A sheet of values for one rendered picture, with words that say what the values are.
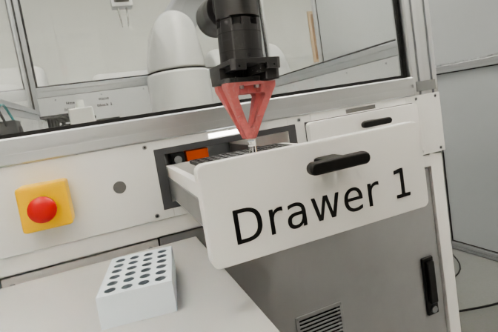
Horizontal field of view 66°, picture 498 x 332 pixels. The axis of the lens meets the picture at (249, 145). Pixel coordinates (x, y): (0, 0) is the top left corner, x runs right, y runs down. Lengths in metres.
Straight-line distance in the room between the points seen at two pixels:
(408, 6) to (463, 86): 1.32
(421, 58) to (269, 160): 0.67
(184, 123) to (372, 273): 0.57
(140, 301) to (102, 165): 0.30
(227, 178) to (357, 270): 0.62
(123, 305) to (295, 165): 0.25
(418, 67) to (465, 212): 1.54
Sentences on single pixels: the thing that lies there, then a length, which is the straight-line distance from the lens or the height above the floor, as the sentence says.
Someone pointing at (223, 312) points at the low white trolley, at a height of 0.76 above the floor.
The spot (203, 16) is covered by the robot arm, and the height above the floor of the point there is 1.11.
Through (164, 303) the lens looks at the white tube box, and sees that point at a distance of 0.48.
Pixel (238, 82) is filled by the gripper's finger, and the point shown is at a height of 1.01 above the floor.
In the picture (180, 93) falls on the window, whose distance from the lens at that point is 0.74.
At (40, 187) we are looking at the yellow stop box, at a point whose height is 0.91.
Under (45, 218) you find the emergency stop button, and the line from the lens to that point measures 0.66.
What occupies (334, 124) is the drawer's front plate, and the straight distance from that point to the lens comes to 0.83.
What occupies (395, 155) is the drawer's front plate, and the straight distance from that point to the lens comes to 0.50.
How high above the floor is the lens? 0.98
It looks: 5 degrees down
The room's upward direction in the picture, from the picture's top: 9 degrees counter-clockwise
